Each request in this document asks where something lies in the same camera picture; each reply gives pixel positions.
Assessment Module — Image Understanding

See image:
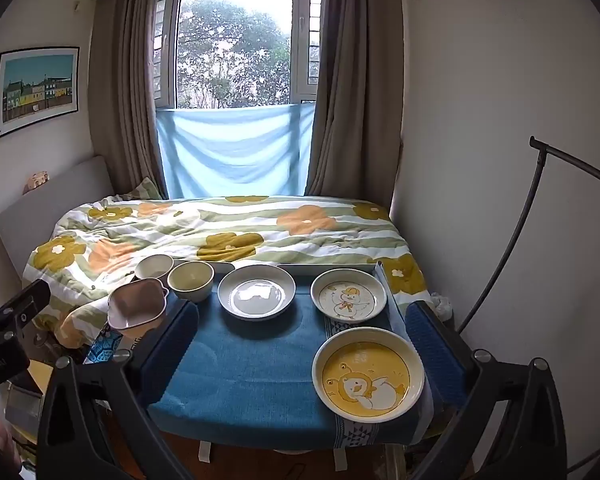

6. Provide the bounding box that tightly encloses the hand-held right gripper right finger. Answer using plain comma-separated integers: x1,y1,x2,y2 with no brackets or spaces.
404,301,568,480

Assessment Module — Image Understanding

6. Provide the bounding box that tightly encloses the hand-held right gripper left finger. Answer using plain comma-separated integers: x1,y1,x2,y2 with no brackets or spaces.
37,301,201,480

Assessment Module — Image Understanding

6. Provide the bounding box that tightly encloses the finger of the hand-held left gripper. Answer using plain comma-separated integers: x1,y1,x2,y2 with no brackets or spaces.
0,280,52,348

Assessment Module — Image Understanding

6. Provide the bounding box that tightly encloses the pink bowl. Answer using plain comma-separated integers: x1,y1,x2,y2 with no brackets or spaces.
107,278,170,332

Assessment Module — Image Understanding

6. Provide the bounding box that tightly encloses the cream bowl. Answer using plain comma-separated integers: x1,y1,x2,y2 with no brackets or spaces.
167,261,215,304

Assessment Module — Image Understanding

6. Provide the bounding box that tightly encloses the small white bowl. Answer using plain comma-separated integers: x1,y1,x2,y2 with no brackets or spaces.
134,254,175,282

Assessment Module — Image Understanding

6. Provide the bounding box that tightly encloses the plain white plate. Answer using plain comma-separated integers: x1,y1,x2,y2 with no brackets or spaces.
217,264,297,322

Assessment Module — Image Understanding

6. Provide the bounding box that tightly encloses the white plate with duck drawing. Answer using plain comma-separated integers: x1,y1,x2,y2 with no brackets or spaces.
310,268,388,324

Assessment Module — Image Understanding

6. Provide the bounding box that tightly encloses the white crumpled object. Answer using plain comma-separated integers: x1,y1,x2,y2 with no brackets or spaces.
430,290,453,321

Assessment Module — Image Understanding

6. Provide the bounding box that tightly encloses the yellow flat object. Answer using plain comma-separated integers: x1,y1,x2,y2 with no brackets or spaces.
27,360,56,396

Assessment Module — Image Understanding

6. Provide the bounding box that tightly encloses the blue patterned cardboard box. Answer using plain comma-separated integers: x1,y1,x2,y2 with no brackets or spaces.
82,332,146,366

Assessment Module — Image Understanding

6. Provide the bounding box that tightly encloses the blue towel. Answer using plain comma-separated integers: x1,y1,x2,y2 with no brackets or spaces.
147,272,433,453

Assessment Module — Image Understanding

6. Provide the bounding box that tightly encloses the grey headboard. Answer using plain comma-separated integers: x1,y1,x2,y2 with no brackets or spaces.
0,155,116,286

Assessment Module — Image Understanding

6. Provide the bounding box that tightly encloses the small pink toy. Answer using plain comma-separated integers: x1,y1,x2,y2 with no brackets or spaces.
24,171,51,193

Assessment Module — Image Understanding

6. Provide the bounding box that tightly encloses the floral striped blanket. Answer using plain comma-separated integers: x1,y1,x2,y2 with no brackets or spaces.
22,195,431,348

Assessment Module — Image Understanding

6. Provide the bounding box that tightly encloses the green patterned pillow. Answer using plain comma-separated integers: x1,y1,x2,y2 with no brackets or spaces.
115,176,163,201

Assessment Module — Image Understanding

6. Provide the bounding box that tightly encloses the light blue cloth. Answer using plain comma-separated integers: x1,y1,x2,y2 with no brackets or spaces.
155,101,316,200

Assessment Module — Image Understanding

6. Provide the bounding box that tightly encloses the framed picture of houses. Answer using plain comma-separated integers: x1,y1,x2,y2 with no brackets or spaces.
0,46,81,141

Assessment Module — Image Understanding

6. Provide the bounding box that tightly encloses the black curved metal stand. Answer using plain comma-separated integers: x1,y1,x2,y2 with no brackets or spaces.
455,136,600,333

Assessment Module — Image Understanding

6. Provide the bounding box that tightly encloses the brown curtain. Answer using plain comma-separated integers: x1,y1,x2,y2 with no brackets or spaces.
305,0,406,211
87,0,168,201

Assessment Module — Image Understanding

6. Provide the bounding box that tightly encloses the window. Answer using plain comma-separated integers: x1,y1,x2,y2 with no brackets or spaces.
152,0,326,111

